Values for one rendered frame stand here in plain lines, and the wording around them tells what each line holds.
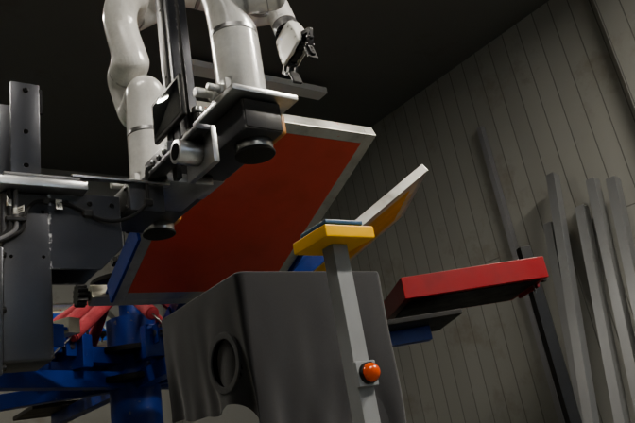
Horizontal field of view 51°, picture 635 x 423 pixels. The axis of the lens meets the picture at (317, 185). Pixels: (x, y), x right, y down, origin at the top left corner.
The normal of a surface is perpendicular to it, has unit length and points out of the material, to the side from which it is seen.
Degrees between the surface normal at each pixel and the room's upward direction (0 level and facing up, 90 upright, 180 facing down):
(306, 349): 92
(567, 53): 90
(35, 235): 90
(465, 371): 90
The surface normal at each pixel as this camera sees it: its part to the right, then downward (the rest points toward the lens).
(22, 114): 0.57, -0.39
